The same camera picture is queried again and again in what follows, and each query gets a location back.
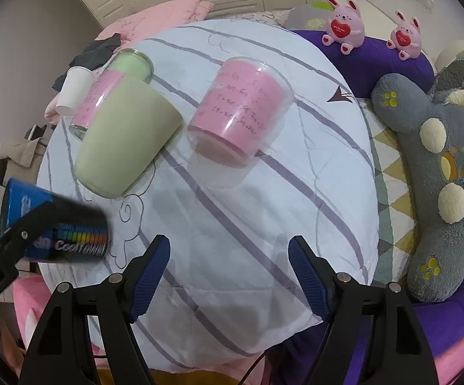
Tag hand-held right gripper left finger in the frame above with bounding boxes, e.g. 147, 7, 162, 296
17, 235, 172, 385

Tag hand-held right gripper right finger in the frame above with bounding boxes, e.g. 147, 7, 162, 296
288, 235, 446, 385

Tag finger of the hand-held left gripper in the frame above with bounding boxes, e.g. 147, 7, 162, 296
0, 200, 66, 267

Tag blue black printed cup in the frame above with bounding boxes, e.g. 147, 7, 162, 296
0, 177, 110, 267

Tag light green cup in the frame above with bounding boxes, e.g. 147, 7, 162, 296
74, 76, 183, 200

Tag white paper cup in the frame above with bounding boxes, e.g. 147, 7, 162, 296
55, 66, 95, 116

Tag clear plastic cup pink lining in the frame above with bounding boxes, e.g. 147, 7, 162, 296
187, 57, 295, 168

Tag pink bed sheet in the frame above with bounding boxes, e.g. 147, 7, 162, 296
0, 277, 464, 385

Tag white striped blanket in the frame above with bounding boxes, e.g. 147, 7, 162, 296
37, 19, 381, 373

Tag triangle patterned quilt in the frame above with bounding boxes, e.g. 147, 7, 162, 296
358, 48, 464, 285

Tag grey plush toy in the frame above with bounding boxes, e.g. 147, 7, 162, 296
371, 73, 464, 303

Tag purple blanket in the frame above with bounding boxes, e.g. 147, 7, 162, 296
268, 273, 464, 385

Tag glass jar with pink label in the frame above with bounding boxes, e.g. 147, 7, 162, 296
69, 48, 153, 141

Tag dark clothes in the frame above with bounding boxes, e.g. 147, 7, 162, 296
53, 34, 122, 91

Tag purple pillow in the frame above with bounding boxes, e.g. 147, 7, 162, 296
292, 28, 435, 99

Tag pink blanket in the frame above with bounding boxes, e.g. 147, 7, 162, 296
45, 0, 214, 121

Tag large pink bunny plush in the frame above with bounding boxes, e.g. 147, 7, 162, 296
322, 0, 366, 55

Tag grey green cushion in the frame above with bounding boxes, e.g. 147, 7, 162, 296
284, 2, 337, 30

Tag small pink bunny plush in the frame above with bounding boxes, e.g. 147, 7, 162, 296
386, 10, 423, 62

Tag cream pillow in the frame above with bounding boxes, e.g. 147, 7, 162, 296
434, 40, 464, 73

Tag black cable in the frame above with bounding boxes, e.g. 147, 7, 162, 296
232, 349, 265, 385

